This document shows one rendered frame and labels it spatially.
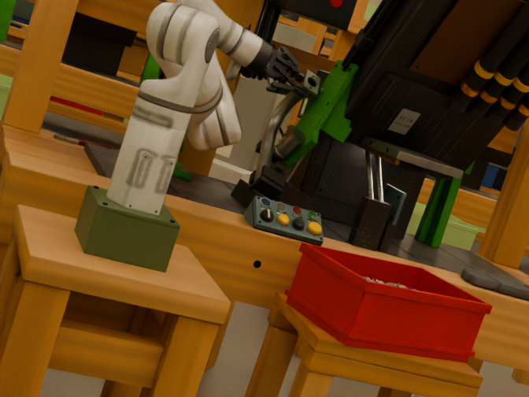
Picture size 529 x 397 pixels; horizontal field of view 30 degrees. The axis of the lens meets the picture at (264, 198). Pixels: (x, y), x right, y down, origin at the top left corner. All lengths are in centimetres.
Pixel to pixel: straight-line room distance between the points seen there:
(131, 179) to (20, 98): 89
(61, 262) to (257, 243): 58
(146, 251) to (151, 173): 12
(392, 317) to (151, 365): 45
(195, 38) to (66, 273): 41
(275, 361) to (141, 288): 50
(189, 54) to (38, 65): 92
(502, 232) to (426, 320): 109
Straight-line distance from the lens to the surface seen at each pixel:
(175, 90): 156
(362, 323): 173
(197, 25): 156
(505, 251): 290
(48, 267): 148
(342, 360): 175
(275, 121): 231
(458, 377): 185
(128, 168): 159
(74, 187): 186
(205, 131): 195
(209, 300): 154
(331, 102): 219
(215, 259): 194
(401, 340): 180
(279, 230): 196
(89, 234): 156
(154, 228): 157
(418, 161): 209
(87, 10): 252
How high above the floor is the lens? 122
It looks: 8 degrees down
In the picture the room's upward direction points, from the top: 18 degrees clockwise
